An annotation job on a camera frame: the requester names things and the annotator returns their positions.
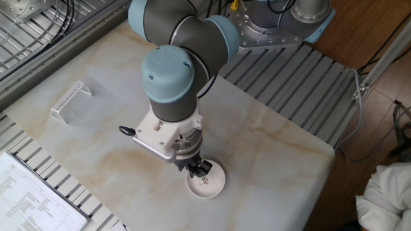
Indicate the white plate with flower print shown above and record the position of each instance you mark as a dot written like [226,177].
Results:
[208,189]

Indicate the white plastic dish rack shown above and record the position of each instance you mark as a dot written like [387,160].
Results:
[69,97]

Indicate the aluminium frame beam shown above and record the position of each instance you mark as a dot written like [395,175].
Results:
[385,61]

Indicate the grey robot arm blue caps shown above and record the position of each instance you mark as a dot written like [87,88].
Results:
[180,32]

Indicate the grey aluminium rail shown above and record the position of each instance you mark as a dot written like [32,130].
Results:
[29,75]

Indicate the yellow tag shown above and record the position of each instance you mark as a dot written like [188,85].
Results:
[235,4]

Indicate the printed table document stack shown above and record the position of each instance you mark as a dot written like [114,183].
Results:
[29,199]

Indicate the marble pattern board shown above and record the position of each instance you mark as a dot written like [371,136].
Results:
[257,160]

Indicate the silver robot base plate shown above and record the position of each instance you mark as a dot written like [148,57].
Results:
[269,40]

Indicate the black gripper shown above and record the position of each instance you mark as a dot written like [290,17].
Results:
[189,163]

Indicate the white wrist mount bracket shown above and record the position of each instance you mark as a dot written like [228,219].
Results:
[157,131]

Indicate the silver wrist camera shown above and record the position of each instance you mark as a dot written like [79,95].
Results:
[154,150]

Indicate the silver plate with holes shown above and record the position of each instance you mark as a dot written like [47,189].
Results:
[19,8]

